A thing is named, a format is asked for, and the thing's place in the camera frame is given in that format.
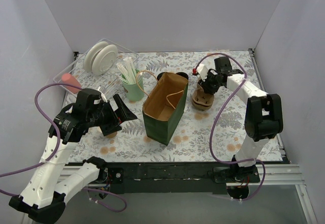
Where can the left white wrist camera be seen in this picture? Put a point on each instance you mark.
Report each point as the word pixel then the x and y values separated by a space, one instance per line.
pixel 102 95

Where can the clear plastic dish rack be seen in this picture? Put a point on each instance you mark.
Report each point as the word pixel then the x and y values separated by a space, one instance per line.
pixel 108 82

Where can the brown paper coffee cup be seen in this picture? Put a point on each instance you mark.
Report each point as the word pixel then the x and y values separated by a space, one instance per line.
pixel 160 75

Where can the green straw holder cup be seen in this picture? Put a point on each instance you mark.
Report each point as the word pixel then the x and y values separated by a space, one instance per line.
pixel 133 90

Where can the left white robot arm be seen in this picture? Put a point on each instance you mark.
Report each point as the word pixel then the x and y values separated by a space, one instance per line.
pixel 44 198

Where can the white wrapped straws bundle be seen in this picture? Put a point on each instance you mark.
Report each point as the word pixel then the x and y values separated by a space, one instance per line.
pixel 127 70

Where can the pink plastic cup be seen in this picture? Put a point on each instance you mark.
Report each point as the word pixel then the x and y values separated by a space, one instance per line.
pixel 68 78

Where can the green brown paper bag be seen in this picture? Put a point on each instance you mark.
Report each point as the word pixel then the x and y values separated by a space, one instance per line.
pixel 164 107

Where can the black coffee lid stack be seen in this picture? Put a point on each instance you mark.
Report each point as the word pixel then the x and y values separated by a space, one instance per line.
pixel 182 74

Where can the brown cardboard cup carrier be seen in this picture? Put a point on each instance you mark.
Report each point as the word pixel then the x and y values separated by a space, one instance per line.
pixel 200 97

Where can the white plate rear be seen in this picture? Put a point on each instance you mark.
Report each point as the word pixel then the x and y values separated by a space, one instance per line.
pixel 92 53

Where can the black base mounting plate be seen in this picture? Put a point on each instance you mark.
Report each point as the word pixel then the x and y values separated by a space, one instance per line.
pixel 183 177

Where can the aluminium frame rail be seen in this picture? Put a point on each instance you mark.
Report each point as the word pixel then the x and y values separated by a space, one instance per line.
pixel 276 174

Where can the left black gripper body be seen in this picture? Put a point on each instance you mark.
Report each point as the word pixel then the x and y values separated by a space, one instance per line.
pixel 113 117

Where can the white plate front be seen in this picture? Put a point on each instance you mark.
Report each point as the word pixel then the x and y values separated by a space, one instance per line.
pixel 104 60

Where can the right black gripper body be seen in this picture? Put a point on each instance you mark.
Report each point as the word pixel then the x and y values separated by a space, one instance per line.
pixel 206 87

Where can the white plate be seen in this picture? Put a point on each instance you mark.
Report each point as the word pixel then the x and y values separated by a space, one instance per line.
pixel 92 53
pixel 104 60

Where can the floral patterned table mat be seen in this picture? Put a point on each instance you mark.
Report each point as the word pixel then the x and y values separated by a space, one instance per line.
pixel 200 136

